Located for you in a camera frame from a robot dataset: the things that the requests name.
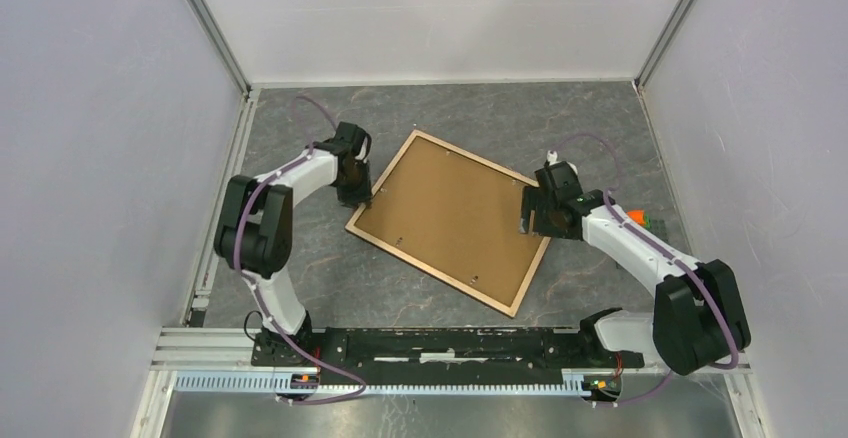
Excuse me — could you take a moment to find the light wooden picture frame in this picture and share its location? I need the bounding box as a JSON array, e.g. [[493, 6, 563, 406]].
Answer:
[[344, 130, 552, 320]]

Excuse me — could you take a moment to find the brown backing board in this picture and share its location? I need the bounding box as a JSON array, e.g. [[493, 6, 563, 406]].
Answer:
[[353, 136, 543, 309]]

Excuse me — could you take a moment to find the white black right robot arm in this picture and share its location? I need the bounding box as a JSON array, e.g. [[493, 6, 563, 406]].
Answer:
[[519, 153, 752, 376]]

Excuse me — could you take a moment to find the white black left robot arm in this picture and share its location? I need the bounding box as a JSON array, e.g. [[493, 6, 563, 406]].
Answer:
[[213, 122, 373, 366]]

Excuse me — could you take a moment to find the orange curved brick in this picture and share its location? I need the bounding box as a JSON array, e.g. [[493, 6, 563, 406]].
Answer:
[[627, 210, 646, 227]]

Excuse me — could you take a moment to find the dark grey brick baseplate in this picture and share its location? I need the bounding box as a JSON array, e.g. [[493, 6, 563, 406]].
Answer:
[[615, 213, 676, 280]]

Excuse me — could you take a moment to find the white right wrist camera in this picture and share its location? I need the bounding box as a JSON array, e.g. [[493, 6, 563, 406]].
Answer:
[[545, 150, 578, 175]]

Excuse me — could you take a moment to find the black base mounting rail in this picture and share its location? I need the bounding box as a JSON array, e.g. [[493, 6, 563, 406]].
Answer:
[[251, 327, 645, 387]]

